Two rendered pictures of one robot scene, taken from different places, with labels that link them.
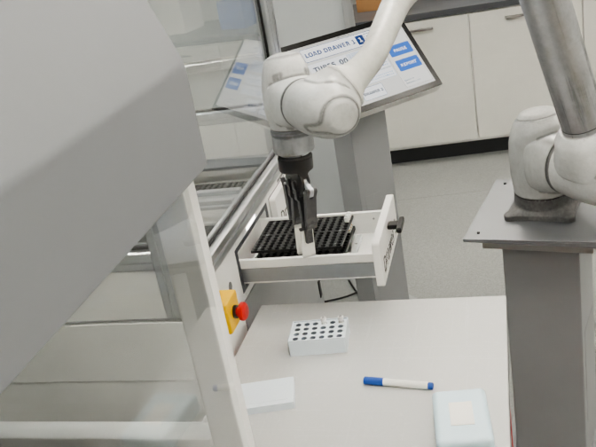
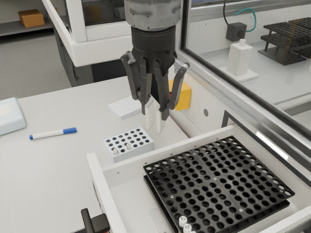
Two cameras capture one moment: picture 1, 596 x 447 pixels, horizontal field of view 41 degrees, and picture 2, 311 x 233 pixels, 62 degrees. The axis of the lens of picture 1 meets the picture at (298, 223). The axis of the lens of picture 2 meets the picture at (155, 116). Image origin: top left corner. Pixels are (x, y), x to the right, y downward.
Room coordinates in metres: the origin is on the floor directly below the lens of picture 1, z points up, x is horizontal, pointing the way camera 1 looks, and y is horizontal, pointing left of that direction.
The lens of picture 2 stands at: (1.97, -0.31, 1.29)
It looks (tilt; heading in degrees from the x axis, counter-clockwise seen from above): 37 degrees down; 138
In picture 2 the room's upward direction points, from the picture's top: straight up
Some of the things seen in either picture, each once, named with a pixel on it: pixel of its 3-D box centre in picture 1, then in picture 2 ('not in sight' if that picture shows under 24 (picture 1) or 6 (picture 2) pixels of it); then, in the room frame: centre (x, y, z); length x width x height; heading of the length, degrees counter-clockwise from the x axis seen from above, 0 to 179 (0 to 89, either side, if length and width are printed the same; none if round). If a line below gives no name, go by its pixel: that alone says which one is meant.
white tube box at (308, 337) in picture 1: (319, 336); (127, 144); (1.52, 0.00, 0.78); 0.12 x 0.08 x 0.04; 79
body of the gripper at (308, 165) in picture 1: (296, 173); (153, 48); (1.65, -0.02, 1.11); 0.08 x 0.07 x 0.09; 23
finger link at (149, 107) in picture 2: (307, 241); (149, 114); (1.63, -0.01, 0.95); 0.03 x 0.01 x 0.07; 113
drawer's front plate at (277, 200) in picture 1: (287, 197); not in sight; (2.15, 0.02, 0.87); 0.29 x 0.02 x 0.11; 163
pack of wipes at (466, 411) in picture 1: (462, 423); (5, 115); (1.14, -0.22, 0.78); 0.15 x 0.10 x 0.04; 170
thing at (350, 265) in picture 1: (301, 246); (216, 189); (1.81, 0.00, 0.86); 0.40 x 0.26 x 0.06; 73
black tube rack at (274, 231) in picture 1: (305, 244); (213, 189); (1.81, -0.01, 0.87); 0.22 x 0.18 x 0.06; 73
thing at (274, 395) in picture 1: (262, 396); (129, 106); (1.35, 0.13, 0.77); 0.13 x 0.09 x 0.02; 86
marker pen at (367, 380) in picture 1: (397, 383); (53, 133); (1.31, -0.13, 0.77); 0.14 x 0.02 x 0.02; 64
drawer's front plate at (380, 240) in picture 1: (386, 238); (115, 229); (1.75, -0.20, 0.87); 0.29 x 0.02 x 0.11; 163
